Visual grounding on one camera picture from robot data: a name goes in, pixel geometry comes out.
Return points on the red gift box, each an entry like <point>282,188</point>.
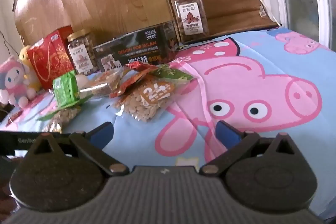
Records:
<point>50,61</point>

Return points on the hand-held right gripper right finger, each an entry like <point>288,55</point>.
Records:
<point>227,132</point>

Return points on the clear nut bag green header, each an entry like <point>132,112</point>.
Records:
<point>63,116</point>

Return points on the tall gold-lid nut jar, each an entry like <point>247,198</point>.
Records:
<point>191,22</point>

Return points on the green snack packet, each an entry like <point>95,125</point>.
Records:
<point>64,87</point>

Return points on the brown snack bar packet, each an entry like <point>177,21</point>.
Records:
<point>105,82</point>

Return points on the yellow plush toy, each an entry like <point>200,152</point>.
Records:
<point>26,56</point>

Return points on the red snack packet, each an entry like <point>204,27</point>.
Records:
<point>128,82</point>

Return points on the pink and white plush toy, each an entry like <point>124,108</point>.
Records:
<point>14,79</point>

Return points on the nut bag with orange label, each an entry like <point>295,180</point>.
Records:
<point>147,104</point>

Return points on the long black printed box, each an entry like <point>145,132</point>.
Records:
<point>136,48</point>

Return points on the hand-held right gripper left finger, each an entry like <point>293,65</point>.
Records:
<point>103,132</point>

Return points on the short gold-lid nut jar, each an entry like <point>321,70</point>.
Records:
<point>82,56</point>

